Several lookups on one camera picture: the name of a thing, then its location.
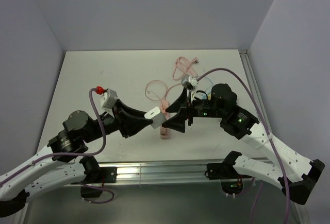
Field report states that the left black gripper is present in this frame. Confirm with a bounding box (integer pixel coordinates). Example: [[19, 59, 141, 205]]
[[82, 98, 153, 143]]

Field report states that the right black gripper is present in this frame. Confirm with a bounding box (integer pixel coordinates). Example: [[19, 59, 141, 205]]
[[162, 87, 225, 132]]

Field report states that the white charger plug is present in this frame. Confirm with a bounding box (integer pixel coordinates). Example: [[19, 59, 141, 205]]
[[144, 107, 167, 129]]

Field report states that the pink power strip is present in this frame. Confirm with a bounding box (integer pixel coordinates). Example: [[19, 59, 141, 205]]
[[160, 100, 171, 140]]

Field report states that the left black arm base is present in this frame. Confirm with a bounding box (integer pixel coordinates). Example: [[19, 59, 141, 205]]
[[80, 166, 118, 201]]

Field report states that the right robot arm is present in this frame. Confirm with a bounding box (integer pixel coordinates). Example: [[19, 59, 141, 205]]
[[163, 83, 325, 205]]

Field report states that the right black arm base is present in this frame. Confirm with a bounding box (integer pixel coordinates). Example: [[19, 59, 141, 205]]
[[204, 163, 255, 198]]

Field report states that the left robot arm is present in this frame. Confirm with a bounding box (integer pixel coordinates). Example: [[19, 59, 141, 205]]
[[1, 100, 154, 217]]

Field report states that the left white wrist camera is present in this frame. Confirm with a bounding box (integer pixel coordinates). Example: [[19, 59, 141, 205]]
[[95, 86, 118, 114]]

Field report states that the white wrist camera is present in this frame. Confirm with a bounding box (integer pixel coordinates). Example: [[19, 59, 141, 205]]
[[95, 86, 118, 114], [181, 74, 198, 102]]

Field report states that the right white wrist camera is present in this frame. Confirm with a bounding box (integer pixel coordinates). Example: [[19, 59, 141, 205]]
[[181, 74, 198, 102]]

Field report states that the thin pink charging cable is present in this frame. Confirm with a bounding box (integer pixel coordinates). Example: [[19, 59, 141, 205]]
[[145, 80, 168, 104]]

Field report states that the pink power strip cord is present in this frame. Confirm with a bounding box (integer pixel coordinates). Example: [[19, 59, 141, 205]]
[[162, 56, 201, 101]]

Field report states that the aluminium front rail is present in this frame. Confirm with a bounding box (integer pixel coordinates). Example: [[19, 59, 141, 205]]
[[24, 161, 296, 188]]

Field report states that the aluminium side rail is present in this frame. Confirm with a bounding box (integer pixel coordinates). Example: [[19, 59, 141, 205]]
[[238, 49, 272, 132]]

